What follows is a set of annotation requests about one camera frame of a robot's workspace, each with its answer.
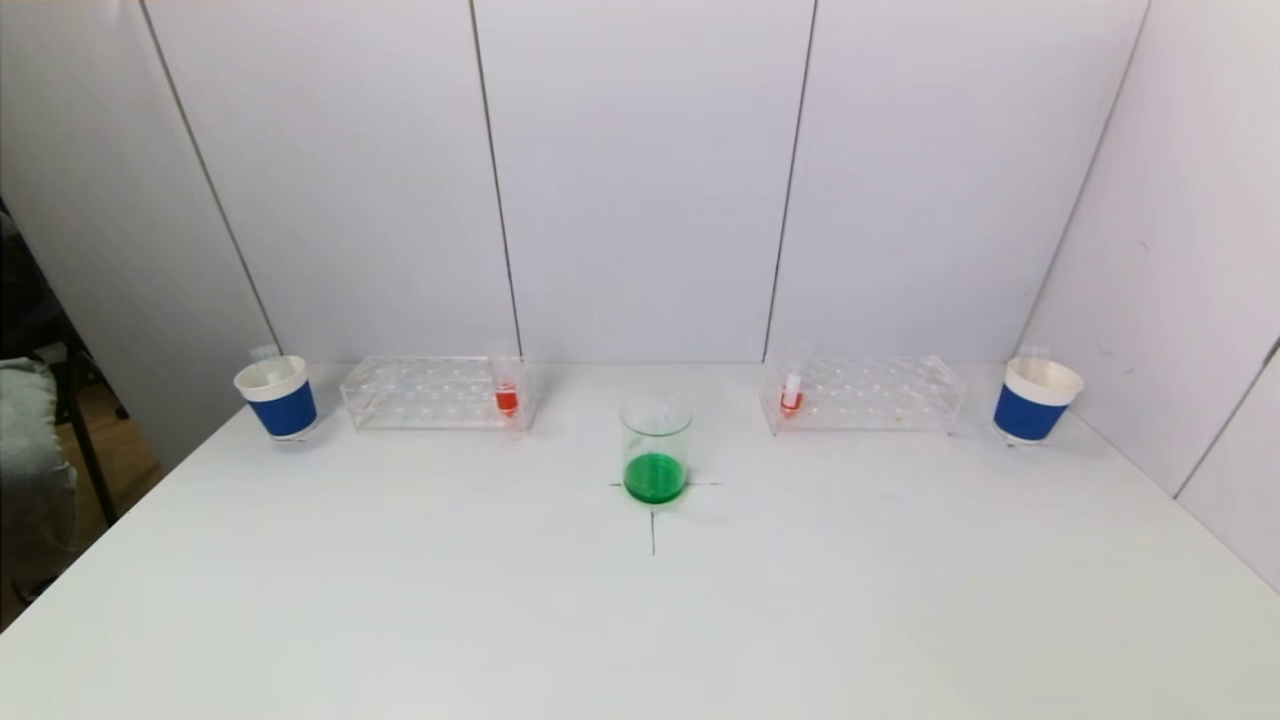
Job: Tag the clear plastic BKMAM test tube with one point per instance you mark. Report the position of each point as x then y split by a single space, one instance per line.
267 362

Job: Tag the blue-sleeved white paper cup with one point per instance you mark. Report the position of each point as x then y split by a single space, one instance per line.
1030 412
285 410

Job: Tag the test tube with yellow pigment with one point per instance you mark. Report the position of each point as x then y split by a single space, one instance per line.
1034 356

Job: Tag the clear glass beaker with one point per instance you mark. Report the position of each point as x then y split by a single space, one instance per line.
656 478

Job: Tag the test tube with red pigment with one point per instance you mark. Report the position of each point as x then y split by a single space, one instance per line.
507 400
791 400

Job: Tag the clear acrylic test tube rack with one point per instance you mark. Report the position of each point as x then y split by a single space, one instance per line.
430 395
870 395

